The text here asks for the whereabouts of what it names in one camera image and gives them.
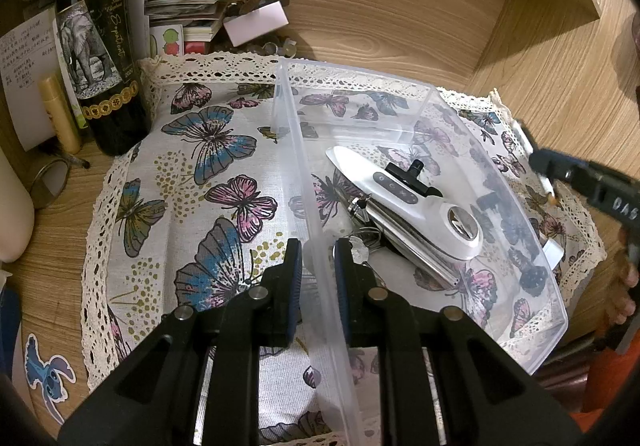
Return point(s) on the white handheld thermometer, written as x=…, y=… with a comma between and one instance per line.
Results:
x=400, y=191

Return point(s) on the pile of small metal caps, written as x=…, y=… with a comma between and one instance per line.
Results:
x=270, y=47

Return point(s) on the handwritten white note paper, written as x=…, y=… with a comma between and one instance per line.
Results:
x=25, y=76

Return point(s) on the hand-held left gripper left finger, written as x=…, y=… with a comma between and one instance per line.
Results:
x=295, y=286

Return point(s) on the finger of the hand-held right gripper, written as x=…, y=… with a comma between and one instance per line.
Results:
x=560, y=166

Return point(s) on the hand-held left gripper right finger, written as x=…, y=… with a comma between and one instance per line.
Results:
x=342, y=286

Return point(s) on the dark wine bottle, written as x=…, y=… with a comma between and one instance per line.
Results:
x=110, y=126

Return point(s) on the cream white bottle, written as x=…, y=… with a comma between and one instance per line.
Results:
x=12, y=206

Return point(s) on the yellow tube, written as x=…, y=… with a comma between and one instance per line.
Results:
x=57, y=111

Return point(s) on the clear plastic storage container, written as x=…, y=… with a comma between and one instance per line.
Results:
x=450, y=126

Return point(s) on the butterfly print lace cloth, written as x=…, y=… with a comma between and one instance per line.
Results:
x=200, y=206

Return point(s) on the white power adapter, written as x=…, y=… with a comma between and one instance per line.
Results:
x=552, y=252

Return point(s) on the white card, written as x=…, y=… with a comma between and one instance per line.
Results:
x=255, y=21

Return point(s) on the person's right hand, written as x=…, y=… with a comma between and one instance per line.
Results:
x=626, y=286

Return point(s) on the round metal-framed mirror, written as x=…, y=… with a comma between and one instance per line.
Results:
x=50, y=181

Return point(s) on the silver metal tool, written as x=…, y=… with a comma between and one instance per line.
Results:
x=400, y=236

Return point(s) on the blue cartoon sticker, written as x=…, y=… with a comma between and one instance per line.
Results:
x=50, y=376

